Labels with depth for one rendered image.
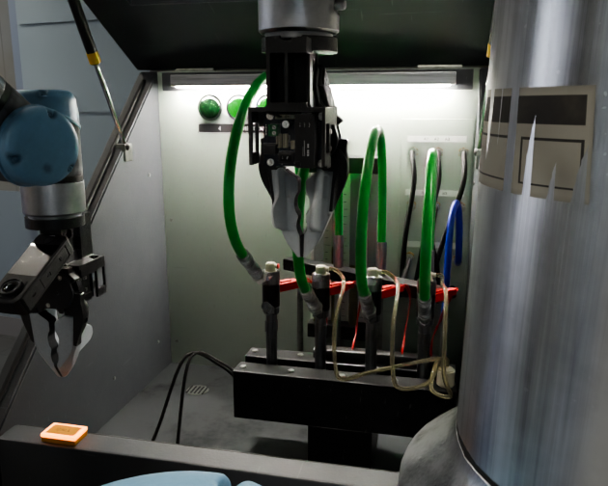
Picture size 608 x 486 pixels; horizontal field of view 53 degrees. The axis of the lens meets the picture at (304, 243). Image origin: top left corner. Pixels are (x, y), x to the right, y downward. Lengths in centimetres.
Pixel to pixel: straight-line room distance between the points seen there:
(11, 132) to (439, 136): 78
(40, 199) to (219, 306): 62
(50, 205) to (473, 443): 69
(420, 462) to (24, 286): 63
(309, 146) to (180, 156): 76
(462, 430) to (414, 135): 102
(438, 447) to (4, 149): 50
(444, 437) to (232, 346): 117
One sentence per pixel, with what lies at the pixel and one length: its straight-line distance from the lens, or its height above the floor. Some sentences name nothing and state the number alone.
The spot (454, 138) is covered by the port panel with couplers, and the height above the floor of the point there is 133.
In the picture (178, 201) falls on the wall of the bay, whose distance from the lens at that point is 131.
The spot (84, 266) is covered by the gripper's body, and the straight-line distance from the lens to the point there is 83.
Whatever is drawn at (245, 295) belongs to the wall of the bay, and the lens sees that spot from 130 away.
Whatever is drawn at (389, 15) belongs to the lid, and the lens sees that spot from 109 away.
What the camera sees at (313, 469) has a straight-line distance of 80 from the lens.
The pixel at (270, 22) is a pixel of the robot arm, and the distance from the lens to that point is 58.
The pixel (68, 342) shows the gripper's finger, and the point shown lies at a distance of 85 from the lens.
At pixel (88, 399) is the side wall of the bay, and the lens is 113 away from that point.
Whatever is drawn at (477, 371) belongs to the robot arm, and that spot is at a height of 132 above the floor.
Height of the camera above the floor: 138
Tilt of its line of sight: 13 degrees down
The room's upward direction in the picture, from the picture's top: straight up
